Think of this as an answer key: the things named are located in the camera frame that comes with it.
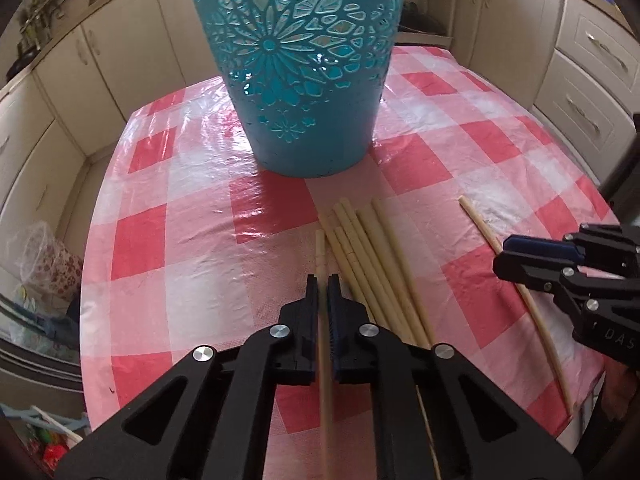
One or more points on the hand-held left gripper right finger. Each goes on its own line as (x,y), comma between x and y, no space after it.
(334,310)

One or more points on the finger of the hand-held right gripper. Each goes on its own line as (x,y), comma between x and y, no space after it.
(525,272)
(540,247)

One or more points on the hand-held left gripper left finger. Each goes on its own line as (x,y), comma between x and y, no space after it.
(312,310)

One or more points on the pile of bamboo chopsticks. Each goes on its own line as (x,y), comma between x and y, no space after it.
(360,260)

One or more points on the bamboo chopstick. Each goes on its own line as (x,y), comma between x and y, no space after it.
(477,221)
(323,410)

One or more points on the teal floral cutout bucket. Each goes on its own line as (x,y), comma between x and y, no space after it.
(310,130)

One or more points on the red white checked tablecloth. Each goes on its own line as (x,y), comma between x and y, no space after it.
(190,260)

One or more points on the cream cupboard with drawers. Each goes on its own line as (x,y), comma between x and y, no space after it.
(520,25)

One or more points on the black pan on trolley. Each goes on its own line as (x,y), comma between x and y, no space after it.
(422,17)

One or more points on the clear bag with floral item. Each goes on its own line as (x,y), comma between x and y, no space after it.
(47,265)

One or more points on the light blue folding rack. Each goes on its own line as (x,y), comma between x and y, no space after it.
(55,422)

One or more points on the cream base cabinet run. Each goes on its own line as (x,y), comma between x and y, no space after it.
(125,65)

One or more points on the black frying pan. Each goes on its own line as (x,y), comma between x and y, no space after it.
(20,66)

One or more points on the counter utensil rack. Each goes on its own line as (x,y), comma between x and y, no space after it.
(45,15)

